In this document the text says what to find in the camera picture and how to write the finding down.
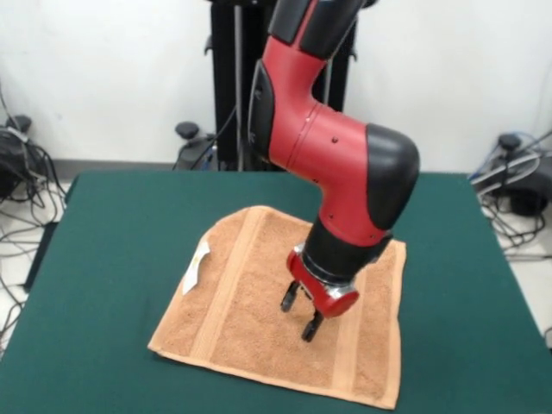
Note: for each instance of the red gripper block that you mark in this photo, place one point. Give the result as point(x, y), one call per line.
point(328, 297)

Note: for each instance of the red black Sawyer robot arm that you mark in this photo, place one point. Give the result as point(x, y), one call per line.
point(336, 142)

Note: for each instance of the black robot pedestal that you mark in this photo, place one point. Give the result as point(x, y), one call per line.
point(233, 86)

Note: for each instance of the tan terry towel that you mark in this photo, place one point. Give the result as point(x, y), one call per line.
point(259, 310)

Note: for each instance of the dark green table cloth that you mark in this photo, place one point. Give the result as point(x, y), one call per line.
point(108, 259)

